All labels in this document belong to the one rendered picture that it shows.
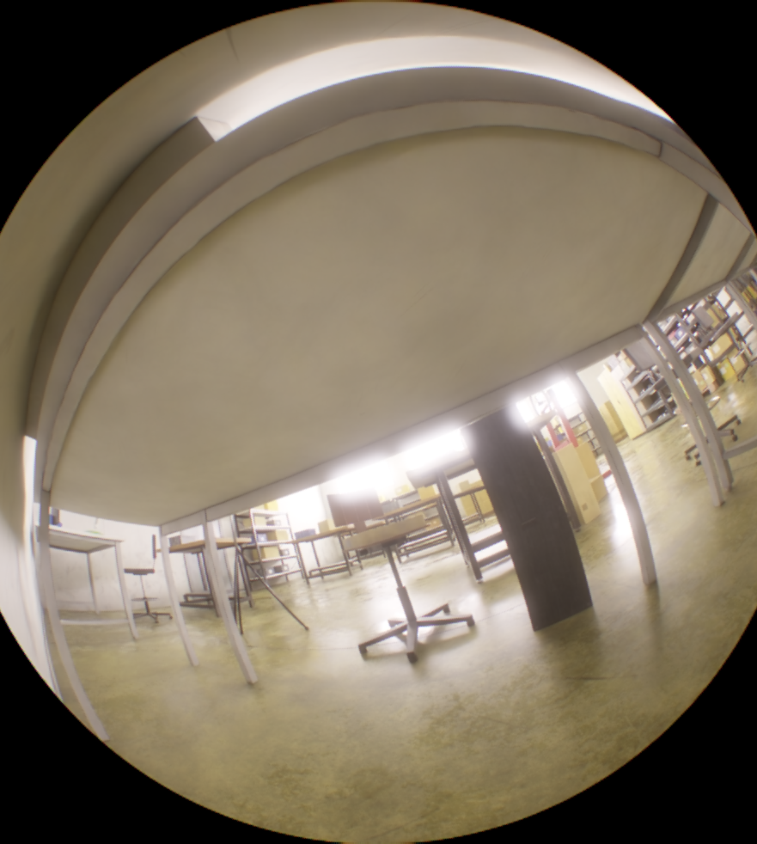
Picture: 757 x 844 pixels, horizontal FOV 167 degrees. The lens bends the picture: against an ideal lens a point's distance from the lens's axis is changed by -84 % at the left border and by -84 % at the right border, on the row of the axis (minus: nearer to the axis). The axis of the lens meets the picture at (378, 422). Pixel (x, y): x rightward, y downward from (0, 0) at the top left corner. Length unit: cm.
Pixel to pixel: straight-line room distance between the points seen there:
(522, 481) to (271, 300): 89
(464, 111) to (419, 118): 4
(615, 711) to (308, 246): 94
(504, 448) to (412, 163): 87
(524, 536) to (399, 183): 97
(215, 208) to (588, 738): 90
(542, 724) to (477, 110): 94
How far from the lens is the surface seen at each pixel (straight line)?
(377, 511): 163
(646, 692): 74
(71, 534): 269
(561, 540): 100
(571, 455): 233
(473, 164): 37
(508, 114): 31
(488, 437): 98
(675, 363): 143
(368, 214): 33
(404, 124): 26
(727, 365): 552
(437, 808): 66
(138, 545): 527
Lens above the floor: 57
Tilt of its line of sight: 24 degrees up
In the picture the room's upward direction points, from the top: 19 degrees counter-clockwise
